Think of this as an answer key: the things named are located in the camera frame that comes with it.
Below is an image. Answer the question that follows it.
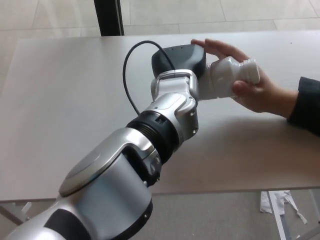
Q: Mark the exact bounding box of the white metal table bracket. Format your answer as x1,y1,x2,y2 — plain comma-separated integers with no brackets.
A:
20,201,33,222

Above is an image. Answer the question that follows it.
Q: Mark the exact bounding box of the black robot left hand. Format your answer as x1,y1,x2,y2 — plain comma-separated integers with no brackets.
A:
151,43,207,79

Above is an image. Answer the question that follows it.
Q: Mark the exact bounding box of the person's bare hand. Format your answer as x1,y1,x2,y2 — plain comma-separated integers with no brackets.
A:
191,38,300,118

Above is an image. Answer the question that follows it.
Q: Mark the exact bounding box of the grey diagonal table brace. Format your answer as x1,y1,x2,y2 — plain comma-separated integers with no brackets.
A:
0,202,26,226

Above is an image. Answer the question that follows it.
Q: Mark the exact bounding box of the white plastic bottle with cap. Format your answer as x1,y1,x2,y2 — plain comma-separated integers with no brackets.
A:
197,56,261,102

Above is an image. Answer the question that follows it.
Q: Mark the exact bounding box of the person's dark sleeved forearm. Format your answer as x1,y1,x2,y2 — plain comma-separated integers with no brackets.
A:
286,76,320,138

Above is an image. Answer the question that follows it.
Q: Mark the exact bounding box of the black vertical pillar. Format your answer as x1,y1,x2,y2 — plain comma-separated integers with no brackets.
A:
93,0,125,37

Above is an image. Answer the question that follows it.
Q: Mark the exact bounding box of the white metal table leg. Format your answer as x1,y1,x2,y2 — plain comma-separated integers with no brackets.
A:
267,191,289,240

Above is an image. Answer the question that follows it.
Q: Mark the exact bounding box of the crumpled white paper scrap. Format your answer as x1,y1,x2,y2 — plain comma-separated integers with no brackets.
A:
259,190,309,225

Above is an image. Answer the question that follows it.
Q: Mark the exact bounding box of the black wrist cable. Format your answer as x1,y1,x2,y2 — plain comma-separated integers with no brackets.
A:
123,40,177,116

